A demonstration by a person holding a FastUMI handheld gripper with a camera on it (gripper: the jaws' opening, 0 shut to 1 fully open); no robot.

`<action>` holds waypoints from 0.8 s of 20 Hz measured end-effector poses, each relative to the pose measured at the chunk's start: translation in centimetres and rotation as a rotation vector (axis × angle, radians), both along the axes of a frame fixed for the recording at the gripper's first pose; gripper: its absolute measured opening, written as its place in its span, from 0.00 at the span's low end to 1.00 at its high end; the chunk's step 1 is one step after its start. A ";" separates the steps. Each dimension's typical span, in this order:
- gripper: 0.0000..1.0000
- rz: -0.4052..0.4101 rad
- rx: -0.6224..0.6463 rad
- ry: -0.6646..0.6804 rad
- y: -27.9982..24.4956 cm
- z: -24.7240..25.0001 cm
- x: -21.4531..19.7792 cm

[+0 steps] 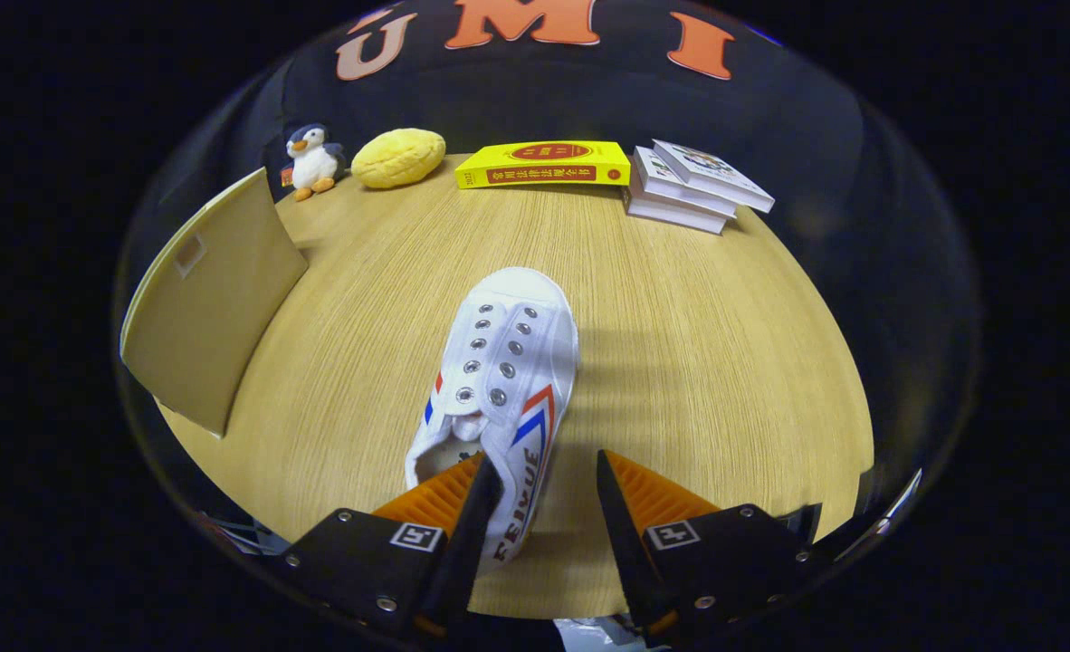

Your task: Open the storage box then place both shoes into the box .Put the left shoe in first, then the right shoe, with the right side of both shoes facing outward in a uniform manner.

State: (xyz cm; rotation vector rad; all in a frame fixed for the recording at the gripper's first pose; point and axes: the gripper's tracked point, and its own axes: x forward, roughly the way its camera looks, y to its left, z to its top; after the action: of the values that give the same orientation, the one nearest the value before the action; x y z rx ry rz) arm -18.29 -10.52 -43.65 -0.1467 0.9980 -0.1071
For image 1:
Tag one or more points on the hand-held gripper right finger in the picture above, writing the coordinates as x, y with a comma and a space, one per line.
625, 543

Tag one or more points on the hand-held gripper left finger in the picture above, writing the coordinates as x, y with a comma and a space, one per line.
467, 552

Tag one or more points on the beige fabric storage box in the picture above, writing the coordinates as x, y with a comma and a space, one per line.
209, 308

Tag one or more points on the small red box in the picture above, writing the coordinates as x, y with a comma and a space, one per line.
286, 177

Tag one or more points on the white paperback book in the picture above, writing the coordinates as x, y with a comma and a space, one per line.
671, 186
671, 213

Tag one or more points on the yellow book with red label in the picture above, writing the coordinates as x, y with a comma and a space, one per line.
544, 167

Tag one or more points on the yellow round plush cushion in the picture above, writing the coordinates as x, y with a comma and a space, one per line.
397, 158

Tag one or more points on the penguin plush toy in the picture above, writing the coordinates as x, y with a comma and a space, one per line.
315, 165

